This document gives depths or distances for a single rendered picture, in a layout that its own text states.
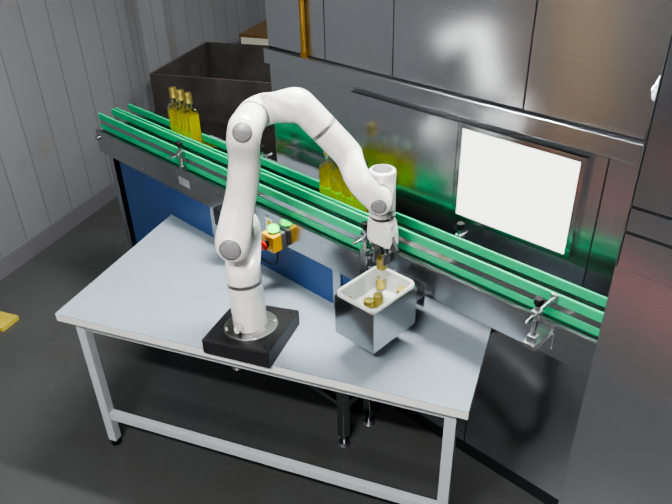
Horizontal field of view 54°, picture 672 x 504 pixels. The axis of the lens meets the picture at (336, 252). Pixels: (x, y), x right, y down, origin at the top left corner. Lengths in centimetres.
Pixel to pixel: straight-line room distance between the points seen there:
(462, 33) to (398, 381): 111
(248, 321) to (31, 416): 151
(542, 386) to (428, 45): 124
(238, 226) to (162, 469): 134
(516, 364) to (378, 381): 56
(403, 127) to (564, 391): 107
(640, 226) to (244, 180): 111
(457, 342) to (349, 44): 112
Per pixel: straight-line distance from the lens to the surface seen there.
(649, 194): 157
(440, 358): 232
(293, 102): 194
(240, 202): 207
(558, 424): 258
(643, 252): 163
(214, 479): 298
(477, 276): 215
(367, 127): 244
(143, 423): 299
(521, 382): 255
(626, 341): 176
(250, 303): 225
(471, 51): 214
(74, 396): 352
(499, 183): 217
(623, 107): 195
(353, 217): 237
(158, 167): 317
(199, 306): 261
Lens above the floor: 227
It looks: 32 degrees down
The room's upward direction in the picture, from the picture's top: 2 degrees counter-clockwise
